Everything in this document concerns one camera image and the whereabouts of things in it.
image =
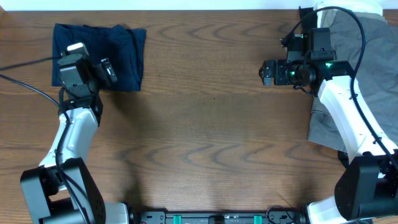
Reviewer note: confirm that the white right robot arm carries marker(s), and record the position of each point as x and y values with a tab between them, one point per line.
368	187

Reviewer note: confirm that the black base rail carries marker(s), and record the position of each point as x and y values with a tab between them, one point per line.
274	215

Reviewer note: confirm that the black garment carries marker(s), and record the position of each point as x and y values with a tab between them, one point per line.
309	20

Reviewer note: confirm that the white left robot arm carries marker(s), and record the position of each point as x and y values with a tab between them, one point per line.
61	189

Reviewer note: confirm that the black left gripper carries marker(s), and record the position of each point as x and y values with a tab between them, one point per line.
101	73

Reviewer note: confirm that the white garment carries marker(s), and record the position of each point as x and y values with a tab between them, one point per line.
367	6

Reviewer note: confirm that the beige garment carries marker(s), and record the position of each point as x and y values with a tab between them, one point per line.
326	18

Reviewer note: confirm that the navy blue shorts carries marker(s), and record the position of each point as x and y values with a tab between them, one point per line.
122	46

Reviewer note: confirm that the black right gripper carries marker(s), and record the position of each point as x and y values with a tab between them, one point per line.
278	65

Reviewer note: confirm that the grey shorts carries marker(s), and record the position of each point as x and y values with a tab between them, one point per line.
377	74

